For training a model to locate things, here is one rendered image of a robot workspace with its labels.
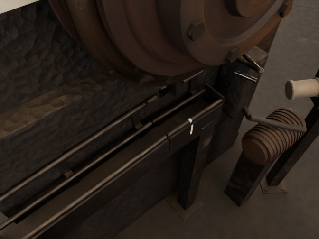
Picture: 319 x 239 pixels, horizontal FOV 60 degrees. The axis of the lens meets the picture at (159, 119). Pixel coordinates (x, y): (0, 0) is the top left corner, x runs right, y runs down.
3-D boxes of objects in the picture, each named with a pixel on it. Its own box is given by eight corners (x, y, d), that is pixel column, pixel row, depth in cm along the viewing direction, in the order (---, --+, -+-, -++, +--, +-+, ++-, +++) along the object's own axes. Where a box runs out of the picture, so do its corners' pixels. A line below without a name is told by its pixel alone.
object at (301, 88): (283, 90, 89) (287, 76, 84) (311, 87, 88) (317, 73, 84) (289, 104, 85) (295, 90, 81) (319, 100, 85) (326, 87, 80)
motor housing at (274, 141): (216, 193, 134) (243, 128, 92) (247, 168, 142) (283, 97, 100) (237, 214, 128) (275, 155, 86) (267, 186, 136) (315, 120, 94)
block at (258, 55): (209, 102, 96) (221, 45, 77) (225, 92, 99) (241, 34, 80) (232, 122, 90) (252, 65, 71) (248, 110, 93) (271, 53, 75)
